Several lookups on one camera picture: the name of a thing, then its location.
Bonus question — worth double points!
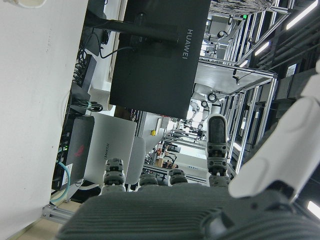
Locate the white rounded panel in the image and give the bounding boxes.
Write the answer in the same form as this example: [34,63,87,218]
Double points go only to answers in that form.
[126,136,146,186]

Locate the black monitor stand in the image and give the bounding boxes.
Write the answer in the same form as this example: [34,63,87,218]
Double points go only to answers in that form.
[83,0,180,58]

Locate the black power strip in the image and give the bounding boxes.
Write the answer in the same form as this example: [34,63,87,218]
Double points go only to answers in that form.
[72,47,98,88]

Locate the teal network cable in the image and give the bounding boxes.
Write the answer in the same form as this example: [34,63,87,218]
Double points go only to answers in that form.
[49,161,72,204]

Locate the right white grey robot hand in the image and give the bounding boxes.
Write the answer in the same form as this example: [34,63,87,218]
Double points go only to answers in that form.
[56,58,320,240]

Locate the ceiling light strip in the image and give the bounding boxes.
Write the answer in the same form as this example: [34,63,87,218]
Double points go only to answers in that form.
[306,200,320,221]
[254,41,271,56]
[285,1,318,30]

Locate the black computer box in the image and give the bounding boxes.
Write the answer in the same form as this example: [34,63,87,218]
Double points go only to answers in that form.
[63,115,95,188]

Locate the black monitor cable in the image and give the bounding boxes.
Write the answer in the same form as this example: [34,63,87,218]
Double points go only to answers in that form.
[98,45,137,60]

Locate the aluminium frame rack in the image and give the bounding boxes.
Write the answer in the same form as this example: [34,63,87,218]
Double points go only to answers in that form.
[223,0,292,176]

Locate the white cup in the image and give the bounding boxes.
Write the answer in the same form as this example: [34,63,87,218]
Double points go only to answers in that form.
[4,0,48,9]

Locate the white humanoid robot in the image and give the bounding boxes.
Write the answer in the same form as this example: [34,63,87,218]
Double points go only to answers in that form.
[188,83,218,126]

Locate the grey desktop computer tower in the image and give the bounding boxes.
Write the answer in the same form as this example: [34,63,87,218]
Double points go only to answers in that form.
[82,113,138,187]

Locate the black Huawei monitor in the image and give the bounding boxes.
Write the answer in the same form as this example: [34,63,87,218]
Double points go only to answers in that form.
[109,0,211,120]

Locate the aluminium table frame profile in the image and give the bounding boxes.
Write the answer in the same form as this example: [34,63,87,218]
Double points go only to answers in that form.
[41,203,76,225]

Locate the coiled black cable bundle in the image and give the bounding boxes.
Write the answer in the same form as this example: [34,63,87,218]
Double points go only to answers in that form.
[71,98,104,113]

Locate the person in patterned hoodie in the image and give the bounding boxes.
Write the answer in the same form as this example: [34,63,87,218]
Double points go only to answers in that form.
[209,0,276,16]

